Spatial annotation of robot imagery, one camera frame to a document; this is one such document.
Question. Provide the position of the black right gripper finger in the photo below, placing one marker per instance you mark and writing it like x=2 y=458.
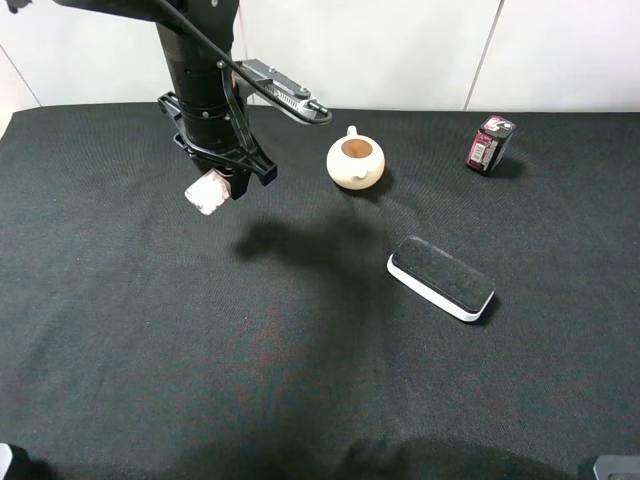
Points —
x=238 y=181

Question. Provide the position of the grey object bottom right corner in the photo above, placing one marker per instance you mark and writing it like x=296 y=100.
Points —
x=610 y=467

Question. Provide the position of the black table cloth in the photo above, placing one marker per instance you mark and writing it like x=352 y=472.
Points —
x=141 y=339

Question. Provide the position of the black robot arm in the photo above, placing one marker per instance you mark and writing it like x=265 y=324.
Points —
x=206 y=105

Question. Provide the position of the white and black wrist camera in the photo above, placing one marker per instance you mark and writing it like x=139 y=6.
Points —
x=281 y=92

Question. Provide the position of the dark red small box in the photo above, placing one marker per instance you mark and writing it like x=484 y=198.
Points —
x=489 y=144

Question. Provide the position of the dark object bottom left corner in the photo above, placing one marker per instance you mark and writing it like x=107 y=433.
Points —
x=16 y=464

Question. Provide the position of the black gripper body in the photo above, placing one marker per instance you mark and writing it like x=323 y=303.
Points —
x=217 y=139

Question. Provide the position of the cream ceramic teapot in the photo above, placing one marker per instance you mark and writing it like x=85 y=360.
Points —
x=355 y=162

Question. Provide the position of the clear bottle of pink candies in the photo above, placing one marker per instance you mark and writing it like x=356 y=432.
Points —
x=209 y=192

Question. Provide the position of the black and white eraser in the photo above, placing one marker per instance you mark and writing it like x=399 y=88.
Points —
x=441 y=279

